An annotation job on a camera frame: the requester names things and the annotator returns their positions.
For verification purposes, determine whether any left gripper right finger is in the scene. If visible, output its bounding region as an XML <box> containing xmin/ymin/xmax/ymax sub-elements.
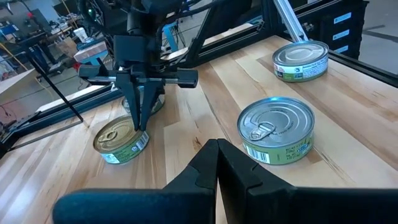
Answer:
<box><xmin>217</xmin><ymin>139</ymin><xmax>398</xmax><ymax>224</ymax></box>

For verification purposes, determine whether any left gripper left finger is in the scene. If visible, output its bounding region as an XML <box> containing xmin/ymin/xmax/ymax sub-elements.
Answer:
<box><xmin>52</xmin><ymin>139</ymin><xmax>219</xmax><ymax>224</ymax></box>

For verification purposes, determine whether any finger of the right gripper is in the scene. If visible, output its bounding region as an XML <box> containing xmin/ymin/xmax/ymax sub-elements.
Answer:
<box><xmin>140</xmin><ymin>79</ymin><xmax>165</xmax><ymax>131</ymax></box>
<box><xmin>115</xmin><ymin>73</ymin><xmax>141</xmax><ymax>131</ymax></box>

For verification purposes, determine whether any green can with gold lid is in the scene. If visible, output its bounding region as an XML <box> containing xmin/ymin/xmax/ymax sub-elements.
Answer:
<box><xmin>92</xmin><ymin>114</ymin><xmax>150</xmax><ymax>166</ymax></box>

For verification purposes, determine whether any green solid white albacore can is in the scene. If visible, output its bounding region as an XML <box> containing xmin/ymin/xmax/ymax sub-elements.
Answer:
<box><xmin>236</xmin><ymin>96</ymin><xmax>316</xmax><ymax>166</ymax></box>
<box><xmin>121</xmin><ymin>88</ymin><xmax>166</xmax><ymax>115</ymax></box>

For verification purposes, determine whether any Bumble Bee light tuna can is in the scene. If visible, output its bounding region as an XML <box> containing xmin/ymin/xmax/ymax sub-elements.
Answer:
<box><xmin>272</xmin><ymin>40</ymin><xmax>330</xmax><ymax>83</ymax></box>

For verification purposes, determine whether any small wooden top stool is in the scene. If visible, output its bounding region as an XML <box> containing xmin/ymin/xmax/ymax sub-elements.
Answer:
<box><xmin>73</xmin><ymin>41</ymin><xmax>109</xmax><ymax>65</ymax></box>

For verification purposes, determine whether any brown cardboard box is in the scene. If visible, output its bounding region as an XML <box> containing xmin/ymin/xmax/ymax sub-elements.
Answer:
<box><xmin>55</xmin><ymin>37</ymin><xmax>78</xmax><ymax>58</ymax></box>

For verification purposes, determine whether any silver aluminium strut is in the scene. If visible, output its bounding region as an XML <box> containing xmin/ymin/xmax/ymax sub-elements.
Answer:
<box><xmin>272</xmin><ymin>0</ymin><xmax>309</xmax><ymax>43</ymax></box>

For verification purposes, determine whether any dark cabinet with blue labels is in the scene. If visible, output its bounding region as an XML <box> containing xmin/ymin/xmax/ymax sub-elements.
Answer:
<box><xmin>306</xmin><ymin>0</ymin><xmax>370</xmax><ymax>60</ymax></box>

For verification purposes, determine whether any blue-grey metal table frame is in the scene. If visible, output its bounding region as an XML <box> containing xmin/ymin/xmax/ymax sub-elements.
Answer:
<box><xmin>160</xmin><ymin>21</ymin><xmax>181</xmax><ymax>54</ymax></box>

